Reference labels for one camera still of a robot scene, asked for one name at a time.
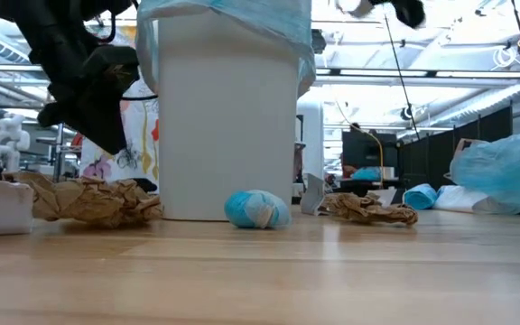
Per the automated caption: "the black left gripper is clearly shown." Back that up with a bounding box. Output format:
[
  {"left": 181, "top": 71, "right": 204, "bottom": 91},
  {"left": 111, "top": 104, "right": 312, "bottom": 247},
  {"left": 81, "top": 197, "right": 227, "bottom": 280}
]
[{"left": 29, "top": 26, "right": 142, "bottom": 155}]

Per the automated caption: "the brown paper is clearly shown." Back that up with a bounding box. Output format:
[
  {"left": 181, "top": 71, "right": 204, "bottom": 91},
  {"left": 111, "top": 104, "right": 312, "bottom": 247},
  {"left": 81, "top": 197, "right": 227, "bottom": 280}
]
[
  {"left": 319, "top": 191, "right": 420, "bottom": 227},
  {"left": 3, "top": 170, "right": 165, "bottom": 229}
]

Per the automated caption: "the white plastic trash bin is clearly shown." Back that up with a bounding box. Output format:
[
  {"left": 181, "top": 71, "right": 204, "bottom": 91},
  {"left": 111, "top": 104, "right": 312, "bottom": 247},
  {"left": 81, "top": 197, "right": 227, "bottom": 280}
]
[{"left": 157, "top": 8, "right": 301, "bottom": 222}]

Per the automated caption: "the blue bin liner bag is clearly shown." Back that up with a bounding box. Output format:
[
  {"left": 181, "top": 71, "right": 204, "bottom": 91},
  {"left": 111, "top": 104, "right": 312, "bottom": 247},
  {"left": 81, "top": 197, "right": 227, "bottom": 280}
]
[{"left": 135, "top": 0, "right": 318, "bottom": 98}]

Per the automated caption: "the large blue white ball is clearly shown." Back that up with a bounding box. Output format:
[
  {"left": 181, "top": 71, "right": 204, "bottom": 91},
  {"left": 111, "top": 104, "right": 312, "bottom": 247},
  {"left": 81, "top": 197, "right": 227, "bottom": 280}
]
[{"left": 223, "top": 189, "right": 293, "bottom": 230}]

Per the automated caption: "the blue trash bag roll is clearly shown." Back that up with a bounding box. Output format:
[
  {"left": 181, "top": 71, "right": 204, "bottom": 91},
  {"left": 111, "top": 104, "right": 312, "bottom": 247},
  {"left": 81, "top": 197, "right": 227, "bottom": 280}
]
[{"left": 402, "top": 182, "right": 439, "bottom": 211}]

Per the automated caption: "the loose blue trash bag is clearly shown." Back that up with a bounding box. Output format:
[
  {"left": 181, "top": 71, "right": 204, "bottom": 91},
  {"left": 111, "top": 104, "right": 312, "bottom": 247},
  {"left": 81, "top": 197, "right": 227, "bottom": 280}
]
[{"left": 448, "top": 125, "right": 520, "bottom": 219}]

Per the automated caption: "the white flat bag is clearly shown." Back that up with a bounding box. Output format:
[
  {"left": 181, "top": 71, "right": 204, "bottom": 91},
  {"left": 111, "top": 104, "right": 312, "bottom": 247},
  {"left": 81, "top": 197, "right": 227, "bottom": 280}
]
[{"left": 432, "top": 184, "right": 520, "bottom": 216}]

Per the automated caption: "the metal rack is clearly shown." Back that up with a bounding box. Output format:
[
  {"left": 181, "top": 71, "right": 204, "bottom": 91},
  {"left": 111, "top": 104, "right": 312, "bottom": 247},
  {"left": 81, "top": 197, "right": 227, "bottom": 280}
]
[{"left": 51, "top": 121, "right": 83, "bottom": 182}]

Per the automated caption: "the floral cloth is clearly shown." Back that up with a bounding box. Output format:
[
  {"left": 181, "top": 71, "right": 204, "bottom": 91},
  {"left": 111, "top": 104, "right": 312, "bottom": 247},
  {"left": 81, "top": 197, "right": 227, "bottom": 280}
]
[{"left": 79, "top": 74, "right": 161, "bottom": 194}]

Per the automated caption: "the thin black pole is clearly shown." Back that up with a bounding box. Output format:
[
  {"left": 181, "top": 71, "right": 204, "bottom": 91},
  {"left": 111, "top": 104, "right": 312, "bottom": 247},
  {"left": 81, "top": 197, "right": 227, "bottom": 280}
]
[{"left": 383, "top": 15, "right": 422, "bottom": 142}]

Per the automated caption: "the white robot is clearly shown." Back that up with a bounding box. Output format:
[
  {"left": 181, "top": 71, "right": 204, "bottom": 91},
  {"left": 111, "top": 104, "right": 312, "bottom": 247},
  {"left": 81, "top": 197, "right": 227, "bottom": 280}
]
[{"left": 0, "top": 112, "right": 32, "bottom": 173}]

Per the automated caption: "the brown cardboard piece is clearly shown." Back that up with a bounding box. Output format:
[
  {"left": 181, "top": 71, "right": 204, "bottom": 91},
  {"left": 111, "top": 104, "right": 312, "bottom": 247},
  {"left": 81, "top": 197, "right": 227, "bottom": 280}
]
[{"left": 441, "top": 137, "right": 488, "bottom": 181}]

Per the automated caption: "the black monitor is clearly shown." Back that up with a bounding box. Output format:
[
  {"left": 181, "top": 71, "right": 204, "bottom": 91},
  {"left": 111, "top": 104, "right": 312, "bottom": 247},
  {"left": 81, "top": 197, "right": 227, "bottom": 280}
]
[{"left": 341, "top": 129, "right": 399, "bottom": 169}]

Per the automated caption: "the teal bundle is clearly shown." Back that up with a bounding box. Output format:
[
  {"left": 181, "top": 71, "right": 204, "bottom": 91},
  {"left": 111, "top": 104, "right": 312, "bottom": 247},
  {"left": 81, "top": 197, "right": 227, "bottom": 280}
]
[{"left": 351, "top": 166, "right": 383, "bottom": 182}]

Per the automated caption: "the yellow cable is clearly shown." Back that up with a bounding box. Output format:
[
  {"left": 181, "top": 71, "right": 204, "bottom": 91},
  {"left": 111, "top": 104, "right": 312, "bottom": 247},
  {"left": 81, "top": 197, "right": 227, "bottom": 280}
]
[{"left": 335, "top": 99, "right": 385, "bottom": 198}]

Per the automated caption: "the black partition wall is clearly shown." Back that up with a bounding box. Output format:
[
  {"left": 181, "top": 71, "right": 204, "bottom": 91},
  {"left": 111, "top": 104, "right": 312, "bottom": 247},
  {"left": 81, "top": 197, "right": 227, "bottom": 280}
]
[{"left": 396, "top": 105, "right": 514, "bottom": 193}]

